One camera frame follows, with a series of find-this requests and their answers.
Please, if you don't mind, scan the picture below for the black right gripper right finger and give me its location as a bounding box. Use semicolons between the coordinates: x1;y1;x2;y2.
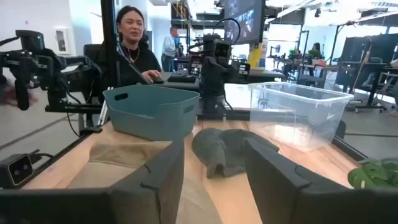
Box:
244;138;398;224

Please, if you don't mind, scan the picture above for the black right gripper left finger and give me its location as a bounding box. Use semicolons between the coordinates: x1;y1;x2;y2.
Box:
0;139;186;224

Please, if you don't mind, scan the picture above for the beige fabric hat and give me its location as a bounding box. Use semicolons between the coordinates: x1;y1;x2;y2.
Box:
88;136;174;170
66;161;223;224

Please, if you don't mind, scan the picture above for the grey-green fabric hat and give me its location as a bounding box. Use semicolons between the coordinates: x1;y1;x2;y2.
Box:
191;127;280;180

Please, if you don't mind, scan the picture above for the black keyboard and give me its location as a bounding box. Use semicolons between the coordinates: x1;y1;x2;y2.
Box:
167;68;197;83

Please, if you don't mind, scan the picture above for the yellow pillar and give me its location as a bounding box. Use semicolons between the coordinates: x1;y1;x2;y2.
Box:
248;42;265;68

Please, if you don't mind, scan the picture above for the person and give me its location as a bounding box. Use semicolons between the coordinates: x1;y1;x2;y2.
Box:
98;5;163;88
160;26;182;73
308;42;323;60

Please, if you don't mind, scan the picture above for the black computer monitor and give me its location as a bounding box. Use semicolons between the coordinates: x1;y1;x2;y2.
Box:
223;0;267;45

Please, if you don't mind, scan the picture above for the teal plastic bin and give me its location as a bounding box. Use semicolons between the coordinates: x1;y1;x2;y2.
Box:
102;83;201;142

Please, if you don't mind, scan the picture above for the clear plastic bin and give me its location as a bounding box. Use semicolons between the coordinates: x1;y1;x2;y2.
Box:
248;81;355;153

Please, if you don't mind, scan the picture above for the green plant in white pot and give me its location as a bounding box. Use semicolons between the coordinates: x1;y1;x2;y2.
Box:
347;157;398;190

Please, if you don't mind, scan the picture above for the black office chair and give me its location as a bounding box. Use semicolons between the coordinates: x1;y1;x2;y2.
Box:
83;43;105;68

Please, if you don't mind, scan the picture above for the black standing desk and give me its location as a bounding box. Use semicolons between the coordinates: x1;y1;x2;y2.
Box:
334;32;398;113

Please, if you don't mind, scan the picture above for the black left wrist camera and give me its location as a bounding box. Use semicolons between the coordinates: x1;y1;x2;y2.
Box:
213;41;233;58

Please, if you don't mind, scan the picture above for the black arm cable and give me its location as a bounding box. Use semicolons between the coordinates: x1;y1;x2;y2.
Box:
212;17;242;44

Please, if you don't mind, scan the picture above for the black camera cable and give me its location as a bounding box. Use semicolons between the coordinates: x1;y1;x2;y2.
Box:
29;148;55;164

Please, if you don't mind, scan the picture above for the black table-level camera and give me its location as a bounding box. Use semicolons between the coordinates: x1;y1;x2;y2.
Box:
0;152;35;190

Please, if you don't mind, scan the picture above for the white picture frame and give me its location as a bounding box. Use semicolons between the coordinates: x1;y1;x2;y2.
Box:
52;27;72;56

